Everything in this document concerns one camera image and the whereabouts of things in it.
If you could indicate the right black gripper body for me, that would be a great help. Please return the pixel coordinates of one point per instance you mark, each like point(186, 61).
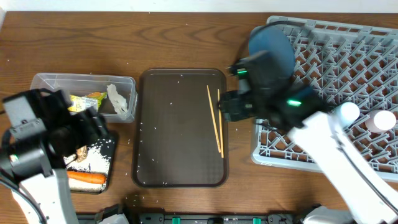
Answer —
point(240, 107)

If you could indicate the wooden chopstick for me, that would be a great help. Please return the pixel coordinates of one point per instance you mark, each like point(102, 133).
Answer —
point(213, 119)
point(220, 125)

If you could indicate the dark blue plate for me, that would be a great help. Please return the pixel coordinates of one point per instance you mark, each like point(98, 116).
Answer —
point(273, 40)

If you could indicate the light blue cup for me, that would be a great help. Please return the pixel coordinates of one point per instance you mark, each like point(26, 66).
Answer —
point(347, 113)

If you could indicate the white napkin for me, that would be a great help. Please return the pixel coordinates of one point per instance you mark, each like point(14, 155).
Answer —
point(118, 101)

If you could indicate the pink cup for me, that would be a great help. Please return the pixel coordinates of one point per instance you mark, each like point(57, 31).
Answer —
point(380, 121)

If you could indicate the yellow green snack wrapper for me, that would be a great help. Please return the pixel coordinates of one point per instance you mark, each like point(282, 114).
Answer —
point(81, 103)

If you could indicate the brown food clump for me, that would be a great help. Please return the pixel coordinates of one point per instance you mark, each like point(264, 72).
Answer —
point(81, 154)

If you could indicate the orange carrot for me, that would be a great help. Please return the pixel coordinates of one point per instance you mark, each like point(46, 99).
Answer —
point(87, 177)

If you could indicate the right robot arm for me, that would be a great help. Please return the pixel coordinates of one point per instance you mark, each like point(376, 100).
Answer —
point(309, 123)

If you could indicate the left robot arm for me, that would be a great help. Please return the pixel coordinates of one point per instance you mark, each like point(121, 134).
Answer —
point(43, 132)

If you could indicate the grey dishwasher rack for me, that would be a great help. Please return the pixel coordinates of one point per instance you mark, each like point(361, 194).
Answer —
point(350, 63)

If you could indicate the black waste tray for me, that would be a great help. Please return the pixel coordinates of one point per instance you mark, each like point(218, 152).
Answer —
point(110, 146)

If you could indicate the brown serving tray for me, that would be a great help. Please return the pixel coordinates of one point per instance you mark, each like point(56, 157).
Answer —
point(175, 144)

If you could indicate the clear plastic bin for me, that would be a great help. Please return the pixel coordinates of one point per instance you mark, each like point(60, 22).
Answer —
point(84, 84)

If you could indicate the white rice pile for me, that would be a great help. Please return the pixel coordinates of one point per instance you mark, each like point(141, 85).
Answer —
point(93, 165)

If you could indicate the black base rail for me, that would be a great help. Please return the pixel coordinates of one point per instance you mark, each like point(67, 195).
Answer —
point(160, 216)

